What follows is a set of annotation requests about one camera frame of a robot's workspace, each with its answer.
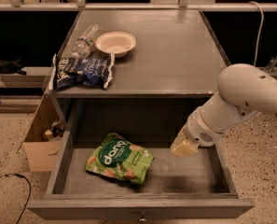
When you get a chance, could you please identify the grey cabinet counter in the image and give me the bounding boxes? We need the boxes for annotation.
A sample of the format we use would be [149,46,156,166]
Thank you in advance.
[46,9,229,130]

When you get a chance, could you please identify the clear plastic water bottle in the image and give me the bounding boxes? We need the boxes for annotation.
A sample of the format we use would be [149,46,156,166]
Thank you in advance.
[72,24,101,58]

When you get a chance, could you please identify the white paper bowl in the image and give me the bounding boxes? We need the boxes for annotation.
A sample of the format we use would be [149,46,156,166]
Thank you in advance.
[96,32,136,58]

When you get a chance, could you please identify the cardboard box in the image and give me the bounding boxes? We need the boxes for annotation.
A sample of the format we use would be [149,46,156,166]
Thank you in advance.
[22,96,62,172]

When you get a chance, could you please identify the white hanging cable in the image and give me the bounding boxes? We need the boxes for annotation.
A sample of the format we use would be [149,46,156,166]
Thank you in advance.
[252,1,266,67]

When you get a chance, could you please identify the blue chip bag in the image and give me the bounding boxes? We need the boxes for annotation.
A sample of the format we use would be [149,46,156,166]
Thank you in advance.
[52,54,115,91]

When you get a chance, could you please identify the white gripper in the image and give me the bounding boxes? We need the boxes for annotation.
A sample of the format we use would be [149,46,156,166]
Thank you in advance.
[170,107,223,157]

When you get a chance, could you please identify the black floor cable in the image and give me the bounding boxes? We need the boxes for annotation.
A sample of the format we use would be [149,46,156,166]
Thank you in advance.
[0,173,32,224]

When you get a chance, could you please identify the items inside cardboard box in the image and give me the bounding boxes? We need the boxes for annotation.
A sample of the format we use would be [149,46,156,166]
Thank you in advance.
[44,121,64,141]

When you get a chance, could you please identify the black object on ledge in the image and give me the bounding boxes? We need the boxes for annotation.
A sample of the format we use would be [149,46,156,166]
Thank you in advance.
[0,59,26,76]

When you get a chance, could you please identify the green rice chip bag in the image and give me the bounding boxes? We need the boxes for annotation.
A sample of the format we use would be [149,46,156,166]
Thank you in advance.
[85,133,154,185]

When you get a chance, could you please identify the open grey top drawer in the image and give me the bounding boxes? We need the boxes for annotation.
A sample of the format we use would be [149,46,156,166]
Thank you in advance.
[27,98,256,220]

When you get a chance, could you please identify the metal drawer knob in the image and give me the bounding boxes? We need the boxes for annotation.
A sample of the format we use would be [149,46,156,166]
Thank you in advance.
[138,212,147,223]

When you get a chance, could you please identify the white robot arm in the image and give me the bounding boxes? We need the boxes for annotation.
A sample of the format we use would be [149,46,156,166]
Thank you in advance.
[170,63,277,157]

